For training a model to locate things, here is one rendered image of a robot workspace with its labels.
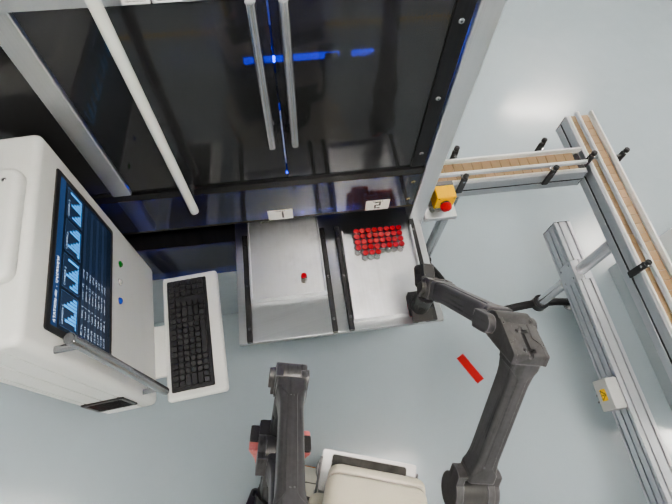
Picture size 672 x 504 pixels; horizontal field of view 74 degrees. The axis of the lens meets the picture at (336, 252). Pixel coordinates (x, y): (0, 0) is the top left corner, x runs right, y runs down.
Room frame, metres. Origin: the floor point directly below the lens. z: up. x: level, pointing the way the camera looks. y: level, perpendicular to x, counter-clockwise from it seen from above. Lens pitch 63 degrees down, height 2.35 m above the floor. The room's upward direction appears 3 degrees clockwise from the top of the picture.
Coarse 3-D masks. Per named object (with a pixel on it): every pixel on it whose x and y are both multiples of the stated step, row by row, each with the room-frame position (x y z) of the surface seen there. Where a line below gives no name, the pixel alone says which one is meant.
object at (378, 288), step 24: (408, 240) 0.81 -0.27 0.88; (360, 264) 0.70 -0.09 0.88; (384, 264) 0.70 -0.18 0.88; (408, 264) 0.71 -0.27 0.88; (360, 288) 0.60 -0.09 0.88; (384, 288) 0.61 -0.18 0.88; (408, 288) 0.61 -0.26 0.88; (360, 312) 0.51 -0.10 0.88; (384, 312) 0.52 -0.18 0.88; (408, 312) 0.51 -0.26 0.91
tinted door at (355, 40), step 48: (336, 0) 0.85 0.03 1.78; (384, 0) 0.86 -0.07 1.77; (432, 0) 0.88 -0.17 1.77; (336, 48) 0.85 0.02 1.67; (384, 48) 0.87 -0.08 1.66; (432, 48) 0.89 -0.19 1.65; (336, 96) 0.85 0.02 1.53; (384, 96) 0.87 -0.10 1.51; (288, 144) 0.82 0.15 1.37; (336, 144) 0.85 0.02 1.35; (384, 144) 0.87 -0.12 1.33
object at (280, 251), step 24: (312, 216) 0.89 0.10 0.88; (264, 240) 0.77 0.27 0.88; (288, 240) 0.78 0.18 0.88; (312, 240) 0.78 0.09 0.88; (264, 264) 0.67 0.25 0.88; (288, 264) 0.68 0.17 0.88; (312, 264) 0.68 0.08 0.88; (264, 288) 0.58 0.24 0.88; (288, 288) 0.59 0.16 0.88; (312, 288) 0.59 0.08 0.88
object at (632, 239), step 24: (576, 120) 1.40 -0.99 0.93; (576, 144) 1.28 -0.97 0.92; (600, 144) 1.28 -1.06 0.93; (600, 168) 1.15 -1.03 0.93; (600, 192) 1.04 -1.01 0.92; (624, 192) 1.04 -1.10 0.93; (600, 216) 0.97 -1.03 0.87; (624, 216) 0.93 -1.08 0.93; (624, 240) 0.83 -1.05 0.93; (648, 240) 0.83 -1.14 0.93; (624, 264) 0.76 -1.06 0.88; (648, 264) 0.70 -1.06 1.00; (648, 288) 0.64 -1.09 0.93; (648, 312) 0.57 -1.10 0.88
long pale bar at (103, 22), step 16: (96, 0) 0.69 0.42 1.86; (96, 16) 0.69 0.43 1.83; (112, 32) 0.69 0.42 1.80; (112, 48) 0.69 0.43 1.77; (128, 64) 0.70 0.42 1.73; (128, 80) 0.69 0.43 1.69; (144, 96) 0.70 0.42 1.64; (144, 112) 0.69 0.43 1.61; (160, 128) 0.70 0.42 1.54; (160, 144) 0.69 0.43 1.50; (176, 176) 0.69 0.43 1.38; (192, 192) 0.74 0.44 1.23; (192, 208) 0.69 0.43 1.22
